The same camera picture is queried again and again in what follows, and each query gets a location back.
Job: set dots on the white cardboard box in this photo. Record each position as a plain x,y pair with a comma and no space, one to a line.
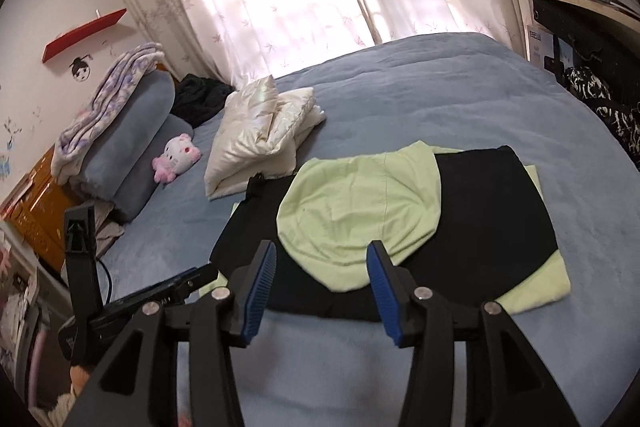
540,47

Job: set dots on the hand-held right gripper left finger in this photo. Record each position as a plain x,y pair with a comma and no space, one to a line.
260,292

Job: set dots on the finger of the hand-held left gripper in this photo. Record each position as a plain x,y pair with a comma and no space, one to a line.
170,287
82,267

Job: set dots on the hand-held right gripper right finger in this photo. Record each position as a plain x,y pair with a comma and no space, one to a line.
382,292

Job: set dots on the blue-grey folded blanket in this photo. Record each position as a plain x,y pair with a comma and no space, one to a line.
135,147

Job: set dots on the floral purple white blanket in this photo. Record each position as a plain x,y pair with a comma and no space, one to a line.
100,107

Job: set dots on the green and black jacket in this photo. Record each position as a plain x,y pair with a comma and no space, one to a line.
350,207

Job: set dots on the beige grey cloth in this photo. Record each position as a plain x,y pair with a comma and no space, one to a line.
107,227

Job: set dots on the black white patterned cloth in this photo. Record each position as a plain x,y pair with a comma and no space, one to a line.
610,107

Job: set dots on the pink white cat plush toy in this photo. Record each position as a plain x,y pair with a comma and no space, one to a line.
177,157

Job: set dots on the red wall shelf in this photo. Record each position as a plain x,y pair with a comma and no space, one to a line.
85,34

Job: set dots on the person's left forearm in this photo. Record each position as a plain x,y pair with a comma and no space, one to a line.
57,407

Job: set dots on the black fluffy garment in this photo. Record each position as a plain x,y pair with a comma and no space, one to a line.
197,99

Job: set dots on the cream satin pillow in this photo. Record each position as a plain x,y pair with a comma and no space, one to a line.
250,142

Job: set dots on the bed with blue sheet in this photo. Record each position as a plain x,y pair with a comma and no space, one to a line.
425,97

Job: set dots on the black cartoon wall sticker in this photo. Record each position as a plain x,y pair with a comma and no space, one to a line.
80,69

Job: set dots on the wooden bedside cabinet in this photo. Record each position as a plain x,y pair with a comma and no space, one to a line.
40,217

